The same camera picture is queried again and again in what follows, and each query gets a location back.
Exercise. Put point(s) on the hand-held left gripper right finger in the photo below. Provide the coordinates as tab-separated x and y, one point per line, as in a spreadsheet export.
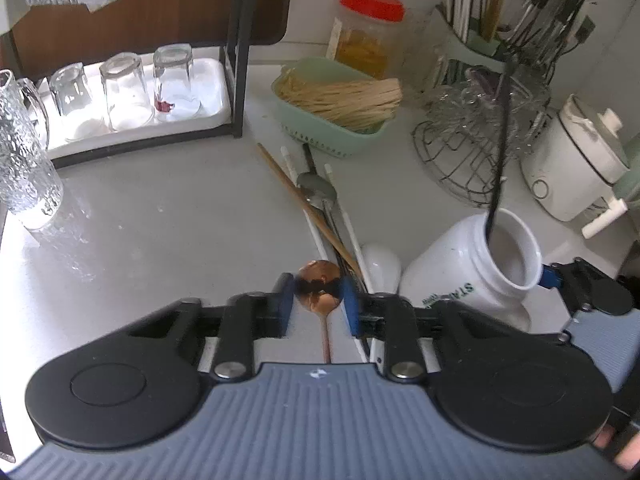
350	310

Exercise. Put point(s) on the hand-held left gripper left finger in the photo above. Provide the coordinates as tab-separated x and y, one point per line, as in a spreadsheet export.
285	305

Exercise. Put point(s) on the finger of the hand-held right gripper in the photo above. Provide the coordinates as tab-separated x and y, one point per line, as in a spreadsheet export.
590	287

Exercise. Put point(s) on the copper spoon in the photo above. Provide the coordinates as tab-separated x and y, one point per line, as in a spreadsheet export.
317	287

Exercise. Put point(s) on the white ceramic spoon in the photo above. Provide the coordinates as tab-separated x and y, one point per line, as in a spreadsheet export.
382	265

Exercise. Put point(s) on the white mug green print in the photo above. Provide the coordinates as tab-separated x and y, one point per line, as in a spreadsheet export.
450	265

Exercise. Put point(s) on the wooden chopstick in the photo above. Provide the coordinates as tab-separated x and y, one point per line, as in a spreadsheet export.
295	192

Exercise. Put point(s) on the black chopstick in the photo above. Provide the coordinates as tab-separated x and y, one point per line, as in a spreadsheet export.
501	160

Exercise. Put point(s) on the row of hanging utensils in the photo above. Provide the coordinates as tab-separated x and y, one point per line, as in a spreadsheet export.
550	10

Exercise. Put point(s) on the person's right hand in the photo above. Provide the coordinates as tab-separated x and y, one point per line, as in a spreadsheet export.
626	459

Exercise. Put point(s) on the green kettle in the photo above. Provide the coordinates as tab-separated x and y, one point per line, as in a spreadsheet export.
631	180

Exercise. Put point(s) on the white electric pot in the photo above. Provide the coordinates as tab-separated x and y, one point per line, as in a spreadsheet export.
565	175

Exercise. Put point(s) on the green plastic basket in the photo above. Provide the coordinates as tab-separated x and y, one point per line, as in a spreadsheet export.
325	135

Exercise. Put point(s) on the bundle of bamboo skewers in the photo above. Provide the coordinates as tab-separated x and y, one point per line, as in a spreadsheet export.
345	100

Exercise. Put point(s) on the white drip tray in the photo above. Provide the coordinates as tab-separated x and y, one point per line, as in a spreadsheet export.
215	105

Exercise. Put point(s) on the black metal rack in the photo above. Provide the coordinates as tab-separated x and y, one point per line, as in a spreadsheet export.
240	60

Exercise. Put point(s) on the small clear glass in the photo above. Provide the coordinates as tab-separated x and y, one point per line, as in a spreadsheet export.
125	90
75	100
172	80

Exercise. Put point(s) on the red-lid plastic jar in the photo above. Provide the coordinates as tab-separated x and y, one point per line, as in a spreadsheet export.
370	40

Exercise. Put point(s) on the tall textured glass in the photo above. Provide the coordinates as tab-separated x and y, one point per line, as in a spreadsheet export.
30	160

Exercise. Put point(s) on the brown wooden cutting board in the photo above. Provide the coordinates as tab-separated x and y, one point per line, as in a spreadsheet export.
200	10

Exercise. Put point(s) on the bunch of upright chopsticks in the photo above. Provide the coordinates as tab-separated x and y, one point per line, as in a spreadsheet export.
465	0

